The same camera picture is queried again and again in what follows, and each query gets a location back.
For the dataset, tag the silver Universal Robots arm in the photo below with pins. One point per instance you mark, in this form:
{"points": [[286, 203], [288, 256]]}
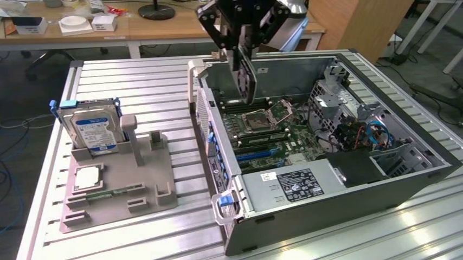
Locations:
{"points": [[292, 29]]}

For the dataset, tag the grey power supply unit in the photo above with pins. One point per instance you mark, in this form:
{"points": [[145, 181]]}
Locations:
{"points": [[260, 195]]}

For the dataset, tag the grey parts rack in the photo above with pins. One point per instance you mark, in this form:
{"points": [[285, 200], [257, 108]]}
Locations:
{"points": [[108, 216]]}

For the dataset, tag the blue expansion slot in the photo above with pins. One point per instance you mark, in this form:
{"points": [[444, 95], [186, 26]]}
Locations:
{"points": [[252, 156]]}

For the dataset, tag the open black PC case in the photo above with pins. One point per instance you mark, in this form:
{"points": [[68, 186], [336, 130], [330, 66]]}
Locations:
{"points": [[325, 222]]}

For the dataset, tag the silver CPU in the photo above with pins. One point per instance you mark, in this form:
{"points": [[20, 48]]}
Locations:
{"points": [[86, 177]]}

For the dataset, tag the black graphics card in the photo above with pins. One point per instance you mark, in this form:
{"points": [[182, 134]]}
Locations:
{"points": [[246, 81]]}

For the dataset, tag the green RAM stick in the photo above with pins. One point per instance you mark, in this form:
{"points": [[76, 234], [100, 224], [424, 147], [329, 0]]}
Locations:
{"points": [[104, 194]]}

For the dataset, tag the white round part on block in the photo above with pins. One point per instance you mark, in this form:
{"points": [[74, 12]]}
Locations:
{"points": [[74, 25]]}

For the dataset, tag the black round lamp base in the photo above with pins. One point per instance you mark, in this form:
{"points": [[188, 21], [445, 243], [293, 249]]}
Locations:
{"points": [[156, 12]]}

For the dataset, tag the black chair base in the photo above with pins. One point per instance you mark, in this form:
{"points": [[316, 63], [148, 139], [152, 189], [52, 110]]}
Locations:
{"points": [[53, 57]]}

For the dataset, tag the CPU socket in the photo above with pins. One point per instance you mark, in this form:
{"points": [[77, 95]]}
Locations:
{"points": [[257, 122]]}

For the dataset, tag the white table frame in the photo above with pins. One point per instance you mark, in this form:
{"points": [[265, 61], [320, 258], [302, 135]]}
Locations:
{"points": [[433, 16]]}

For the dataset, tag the blue case latch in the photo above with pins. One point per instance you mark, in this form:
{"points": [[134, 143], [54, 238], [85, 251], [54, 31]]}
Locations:
{"points": [[224, 201]]}

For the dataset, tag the wooden cabinet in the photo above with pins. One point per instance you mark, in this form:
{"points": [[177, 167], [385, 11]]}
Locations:
{"points": [[361, 27]]}

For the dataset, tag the wooden desk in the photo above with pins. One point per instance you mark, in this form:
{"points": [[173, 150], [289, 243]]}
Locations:
{"points": [[162, 29]]}

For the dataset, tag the open socket cover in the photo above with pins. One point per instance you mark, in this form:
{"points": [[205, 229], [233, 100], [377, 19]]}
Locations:
{"points": [[280, 111]]}

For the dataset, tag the hard disk with blue caddy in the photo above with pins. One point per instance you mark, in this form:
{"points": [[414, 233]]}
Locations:
{"points": [[93, 130]]}

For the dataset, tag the metal disk bay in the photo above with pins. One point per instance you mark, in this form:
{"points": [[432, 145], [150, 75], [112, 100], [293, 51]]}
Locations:
{"points": [[325, 108]]}

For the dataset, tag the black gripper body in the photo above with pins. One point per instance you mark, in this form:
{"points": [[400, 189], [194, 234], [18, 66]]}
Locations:
{"points": [[249, 12]]}

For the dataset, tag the white labelled box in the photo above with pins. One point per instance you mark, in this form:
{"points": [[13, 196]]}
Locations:
{"points": [[104, 23]]}

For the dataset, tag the white box with dark lid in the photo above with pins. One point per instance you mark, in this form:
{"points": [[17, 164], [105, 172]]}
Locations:
{"points": [[30, 25]]}

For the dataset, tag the black RAM stick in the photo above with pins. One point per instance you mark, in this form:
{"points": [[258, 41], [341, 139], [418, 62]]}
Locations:
{"points": [[264, 137]]}

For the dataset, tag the red packet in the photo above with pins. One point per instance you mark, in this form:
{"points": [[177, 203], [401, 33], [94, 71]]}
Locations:
{"points": [[117, 12]]}

